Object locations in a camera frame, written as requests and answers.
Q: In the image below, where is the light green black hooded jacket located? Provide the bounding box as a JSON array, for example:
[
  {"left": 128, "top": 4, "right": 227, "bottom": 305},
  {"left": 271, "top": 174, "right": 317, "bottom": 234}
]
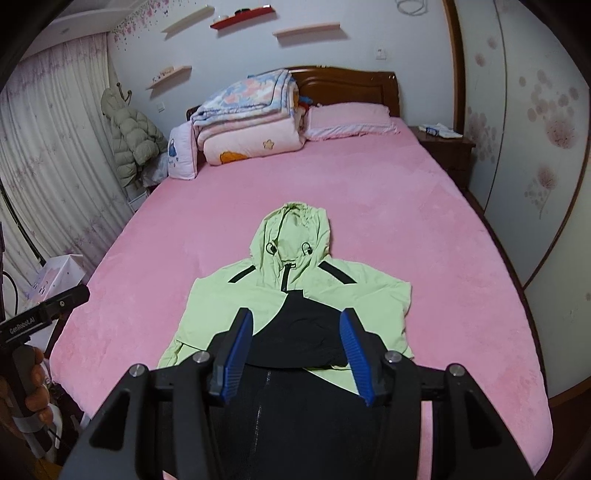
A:
[{"left": 159, "top": 203, "right": 412, "bottom": 479}]

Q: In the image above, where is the person's left hand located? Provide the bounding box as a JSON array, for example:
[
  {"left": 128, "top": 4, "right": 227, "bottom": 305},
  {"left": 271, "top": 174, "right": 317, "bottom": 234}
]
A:
[{"left": 25, "top": 347, "right": 54, "bottom": 426}]

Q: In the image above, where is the white storage box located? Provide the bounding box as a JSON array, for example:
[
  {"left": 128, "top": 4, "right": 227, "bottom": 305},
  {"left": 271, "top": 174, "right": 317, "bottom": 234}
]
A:
[{"left": 24, "top": 254, "right": 86, "bottom": 310}]

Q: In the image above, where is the pink bed sheet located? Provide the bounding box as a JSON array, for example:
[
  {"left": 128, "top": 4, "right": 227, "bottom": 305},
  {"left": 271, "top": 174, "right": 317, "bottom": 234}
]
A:
[{"left": 50, "top": 128, "right": 553, "bottom": 469}]

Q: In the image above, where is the white floral curtain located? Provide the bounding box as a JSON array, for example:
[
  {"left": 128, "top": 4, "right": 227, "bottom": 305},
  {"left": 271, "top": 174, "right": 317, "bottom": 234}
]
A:
[{"left": 1, "top": 34, "right": 133, "bottom": 312}]

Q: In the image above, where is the dark wooden nightstand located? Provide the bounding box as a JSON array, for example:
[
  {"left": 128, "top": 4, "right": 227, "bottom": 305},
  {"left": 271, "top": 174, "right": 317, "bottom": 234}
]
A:
[{"left": 410, "top": 126, "right": 475, "bottom": 192}]

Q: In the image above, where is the white floral pillow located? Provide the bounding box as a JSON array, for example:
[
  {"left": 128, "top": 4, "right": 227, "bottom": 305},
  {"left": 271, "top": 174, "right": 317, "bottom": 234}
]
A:
[{"left": 167, "top": 121, "right": 198, "bottom": 180}]

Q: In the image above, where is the pink pillow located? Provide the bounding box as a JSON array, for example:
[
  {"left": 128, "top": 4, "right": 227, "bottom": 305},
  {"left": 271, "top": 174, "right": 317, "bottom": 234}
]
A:
[{"left": 304, "top": 102, "right": 398, "bottom": 141}]

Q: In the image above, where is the grey puffer jacket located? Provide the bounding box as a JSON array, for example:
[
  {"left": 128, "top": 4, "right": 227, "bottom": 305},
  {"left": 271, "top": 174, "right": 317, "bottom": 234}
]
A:
[{"left": 100, "top": 88, "right": 168, "bottom": 188}]

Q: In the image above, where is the folded pink cartoon quilt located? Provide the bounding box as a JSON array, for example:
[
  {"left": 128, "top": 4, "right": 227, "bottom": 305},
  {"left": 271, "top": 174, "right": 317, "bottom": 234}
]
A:
[{"left": 189, "top": 69, "right": 305, "bottom": 166}]

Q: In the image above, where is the dark wooden headboard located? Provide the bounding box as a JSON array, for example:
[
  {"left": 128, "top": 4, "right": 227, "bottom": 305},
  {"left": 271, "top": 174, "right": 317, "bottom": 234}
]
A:
[{"left": 186, "top": 66, "right": 401, "bottom": 128}]

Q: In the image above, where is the beige lower left shelf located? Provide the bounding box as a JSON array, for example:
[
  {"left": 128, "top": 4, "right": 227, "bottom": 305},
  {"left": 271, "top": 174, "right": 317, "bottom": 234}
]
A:
[{"left": 146, "top": 65, "right": 192, "bottom": 90}]

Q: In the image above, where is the beige upper left shelf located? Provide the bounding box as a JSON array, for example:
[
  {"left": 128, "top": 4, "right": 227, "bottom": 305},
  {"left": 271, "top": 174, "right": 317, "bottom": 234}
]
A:
[{"left": 161, "top": 5, "right": 215, "bottom": 35}]

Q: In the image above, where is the black cable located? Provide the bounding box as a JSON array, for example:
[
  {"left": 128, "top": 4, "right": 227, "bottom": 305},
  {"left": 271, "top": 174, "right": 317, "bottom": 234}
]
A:
[{"left": 0, "top": 269, "right": 22, "bottom": 319}]

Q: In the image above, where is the beige wall shelf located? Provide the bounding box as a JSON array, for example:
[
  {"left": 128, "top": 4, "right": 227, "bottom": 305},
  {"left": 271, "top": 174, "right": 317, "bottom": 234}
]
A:
[{"left": 273, "top": 22, "right": 341, "bottom": 39}]

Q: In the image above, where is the red wall shelf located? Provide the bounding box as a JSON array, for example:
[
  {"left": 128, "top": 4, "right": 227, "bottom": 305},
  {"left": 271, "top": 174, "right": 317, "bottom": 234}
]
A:
[{"left": 211, "top": 5, "right": 276, "bottom": 31}]

